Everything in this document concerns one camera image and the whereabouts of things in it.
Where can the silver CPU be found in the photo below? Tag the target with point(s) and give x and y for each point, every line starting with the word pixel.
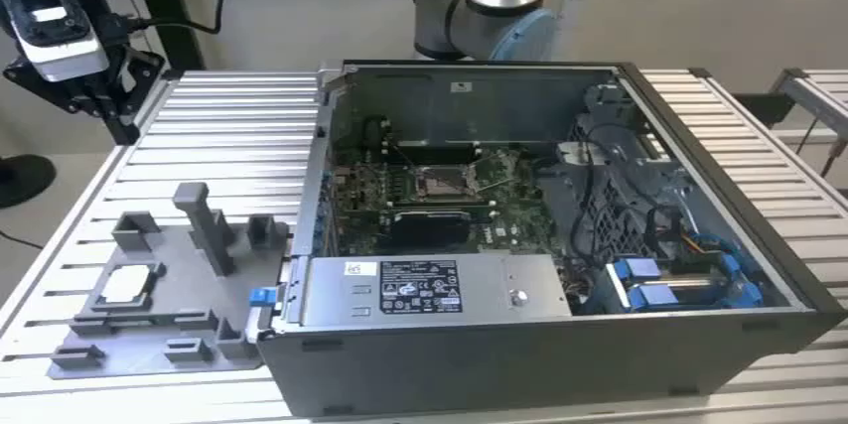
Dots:
pixel 125 286

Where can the CPU socket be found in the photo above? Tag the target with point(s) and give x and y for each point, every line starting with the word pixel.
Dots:
pixel 442 181

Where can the RAM slot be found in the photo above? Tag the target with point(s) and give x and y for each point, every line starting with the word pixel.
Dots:
pixel 437 202

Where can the black round stand base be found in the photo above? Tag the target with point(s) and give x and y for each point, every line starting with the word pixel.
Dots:
pixel 22 181

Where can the grey plastic parts rack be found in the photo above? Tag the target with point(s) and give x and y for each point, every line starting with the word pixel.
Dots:
pixel 185 295

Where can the blue case latch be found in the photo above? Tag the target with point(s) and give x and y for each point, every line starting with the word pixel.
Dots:
pixel 260 297

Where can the thin metal locking lever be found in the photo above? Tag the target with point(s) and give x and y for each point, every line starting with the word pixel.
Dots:
pixel 405 152

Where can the silver power supply unit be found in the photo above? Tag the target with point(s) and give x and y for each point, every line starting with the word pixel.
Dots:
pixel 330 290

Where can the black rectangular board component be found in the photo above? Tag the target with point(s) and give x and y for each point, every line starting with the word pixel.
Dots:
pixel 430 230

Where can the green motherboard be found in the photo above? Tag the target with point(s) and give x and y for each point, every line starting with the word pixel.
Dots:
pixel 522 230

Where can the grey metal drive cage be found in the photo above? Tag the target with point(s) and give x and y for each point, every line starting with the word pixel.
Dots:
pixel 609 195

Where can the black open PC case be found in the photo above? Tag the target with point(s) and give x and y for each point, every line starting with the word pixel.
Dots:
pixel 502 369

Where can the blue disk carrier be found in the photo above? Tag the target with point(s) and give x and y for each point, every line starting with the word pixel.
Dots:
pixel 656 297
pixel 637 267

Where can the black box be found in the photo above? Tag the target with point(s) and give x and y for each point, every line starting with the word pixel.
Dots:
pixel 761 110

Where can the metal slat side table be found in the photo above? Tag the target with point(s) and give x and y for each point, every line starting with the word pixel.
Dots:
pixel 817 96

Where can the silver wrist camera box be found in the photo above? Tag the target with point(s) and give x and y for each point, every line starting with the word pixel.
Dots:
pixel 62 54

